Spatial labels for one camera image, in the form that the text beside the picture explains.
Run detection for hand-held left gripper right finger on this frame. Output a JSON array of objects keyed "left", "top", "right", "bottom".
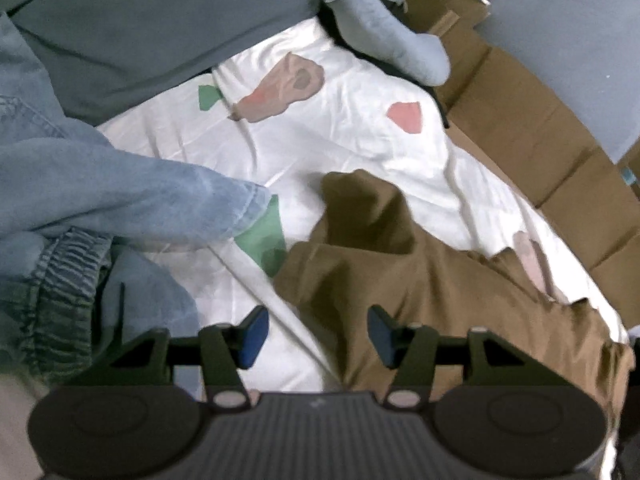
[{"left": 367, "top": 305, "right": 571, "bottom": 413}]

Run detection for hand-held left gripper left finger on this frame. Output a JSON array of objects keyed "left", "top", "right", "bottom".
[{"left": 65, "top": 305, "right": 271, "bottom": 413}]

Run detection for brown printed t-shirt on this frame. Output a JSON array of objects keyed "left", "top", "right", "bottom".
[{"left": 274, "top": 170, "right": 636, "bottom": 441}]

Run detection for light blue jeans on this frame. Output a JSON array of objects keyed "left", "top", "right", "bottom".
[{"left": 0, "top": 10, "right": 273, "bottom": 376}]

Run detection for white printed bedsheet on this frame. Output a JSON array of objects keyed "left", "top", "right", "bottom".
[{"left": 95, "top": 17, "right": 631, "bottom": 396}]

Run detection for beige cloth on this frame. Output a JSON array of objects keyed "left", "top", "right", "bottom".
[{"left": 0, "top": 370, "right": 56, "bottom": 480}]

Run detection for grey neck pillow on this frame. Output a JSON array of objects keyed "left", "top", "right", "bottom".
[{"left": 320, "top": 0, "right": 451, "bottom": 87}]

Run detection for dark green garment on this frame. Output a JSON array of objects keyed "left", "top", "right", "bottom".
[{"left": 0, "top": 0, "right": 321, "bottom": 126}]

